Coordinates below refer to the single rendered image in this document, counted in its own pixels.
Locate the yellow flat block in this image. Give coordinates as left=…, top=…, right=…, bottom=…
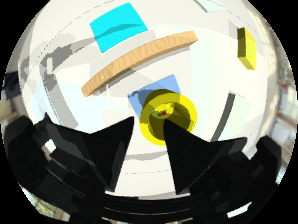
left=237, top=27, right=257, bottom=71

